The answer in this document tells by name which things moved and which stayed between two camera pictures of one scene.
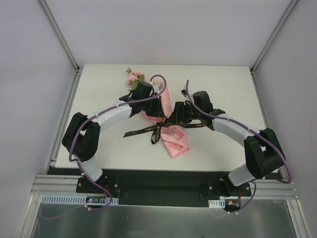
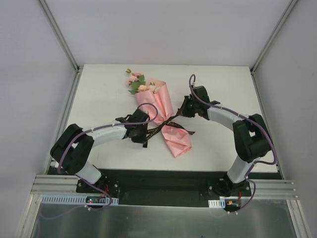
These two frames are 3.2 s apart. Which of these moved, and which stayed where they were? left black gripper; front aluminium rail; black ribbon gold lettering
Moved: left black gripper; black ribbon gold lettering
Stayed: front aluminium rail
